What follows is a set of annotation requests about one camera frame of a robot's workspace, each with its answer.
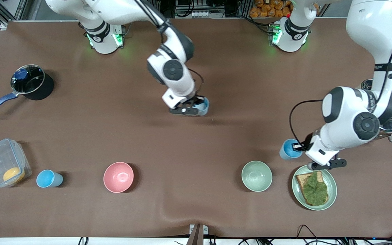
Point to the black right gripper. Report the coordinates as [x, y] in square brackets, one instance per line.
[194, 100]

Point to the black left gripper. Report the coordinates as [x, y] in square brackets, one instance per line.
[307, 141]

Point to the blue plastic cup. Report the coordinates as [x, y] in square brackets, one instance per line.
[286, 152]
[204, 108]
[49, 179]

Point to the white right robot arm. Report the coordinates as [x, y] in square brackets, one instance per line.
[173, 69]

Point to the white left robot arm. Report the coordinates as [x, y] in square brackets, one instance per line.
[366, 126]

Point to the brown toast slice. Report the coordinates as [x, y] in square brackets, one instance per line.
[301, 180]

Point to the green lettuce leaf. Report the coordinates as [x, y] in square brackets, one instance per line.
[315, 190]

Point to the brown table mat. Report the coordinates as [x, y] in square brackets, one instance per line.
[196, 153]

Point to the pale green plate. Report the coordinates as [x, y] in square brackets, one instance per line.
[332, 189]

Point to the pale green bowl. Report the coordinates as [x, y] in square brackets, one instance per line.
[256, 176]

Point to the white power strip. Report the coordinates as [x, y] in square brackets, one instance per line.
[202, 14]

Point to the pink bowl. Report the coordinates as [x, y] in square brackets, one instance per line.
[118, 177]

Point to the bag of orange buns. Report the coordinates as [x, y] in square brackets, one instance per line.
[271, 8]

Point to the glass lid blue knob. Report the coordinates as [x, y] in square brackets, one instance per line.
[29, 80]

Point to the orange round food piece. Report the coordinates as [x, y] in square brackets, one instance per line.
[13, 175]

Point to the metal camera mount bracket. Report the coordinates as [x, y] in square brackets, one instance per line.
[198, 233]

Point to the aluminium frame rail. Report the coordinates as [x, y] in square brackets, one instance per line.
[2, 10]

